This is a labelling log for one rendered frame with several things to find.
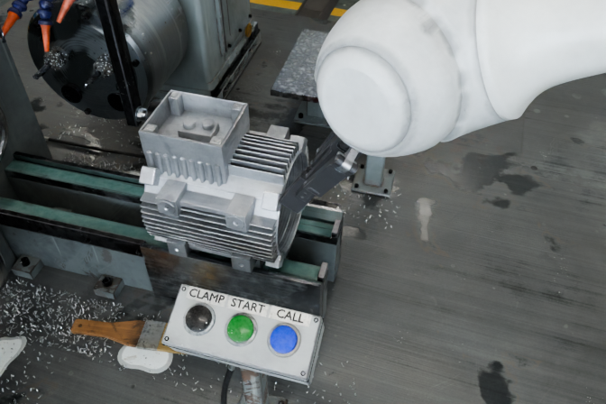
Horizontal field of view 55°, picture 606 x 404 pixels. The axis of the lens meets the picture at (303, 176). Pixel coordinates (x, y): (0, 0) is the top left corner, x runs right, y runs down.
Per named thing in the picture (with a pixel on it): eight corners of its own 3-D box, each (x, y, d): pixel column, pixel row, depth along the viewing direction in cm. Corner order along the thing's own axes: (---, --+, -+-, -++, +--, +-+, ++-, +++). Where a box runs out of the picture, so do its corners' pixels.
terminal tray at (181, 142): (146, 172, 82) (136, 133, 77) (179, 126, 89) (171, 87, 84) (225, 188, 80) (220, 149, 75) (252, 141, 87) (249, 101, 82)
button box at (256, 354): (172, 351, 69) (158, 342, 65) (191, 293, 72) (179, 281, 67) (311, 387, 66) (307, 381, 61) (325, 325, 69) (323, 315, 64)
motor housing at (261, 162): (152, 262, 90) (126, 172, 77) (201, 180, 103) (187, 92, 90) (275, 292, 86) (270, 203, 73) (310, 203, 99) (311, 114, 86)
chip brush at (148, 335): (67, 340, 93) (65, 337, 93) (79, 314, 97) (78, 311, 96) (191, 356, 91) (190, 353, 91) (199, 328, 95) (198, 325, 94)
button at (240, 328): (225, 341, 65) (222, 338, 64) (234, 315, 66) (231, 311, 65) (251, 347, 65) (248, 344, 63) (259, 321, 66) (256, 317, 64)
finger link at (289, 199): (325, 182, 73) (324, 186, 72) (298, 209, 78) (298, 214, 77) (306, 169, 72) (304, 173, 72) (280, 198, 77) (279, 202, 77)
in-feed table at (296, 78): (271, 133, 131) (270, 89, 123) (303, 68, 150) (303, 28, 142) (376, 151, 127) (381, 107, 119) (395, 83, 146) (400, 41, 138)
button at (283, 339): (268, 352, 64) (266, 349, 63) (275, 325, 65) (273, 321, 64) (294, 358, 64) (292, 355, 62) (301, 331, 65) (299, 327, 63)
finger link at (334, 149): (379, 134, 65) (376, 142, 64) (326, 188, 72) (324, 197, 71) (349, 115, 64) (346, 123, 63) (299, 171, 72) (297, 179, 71)
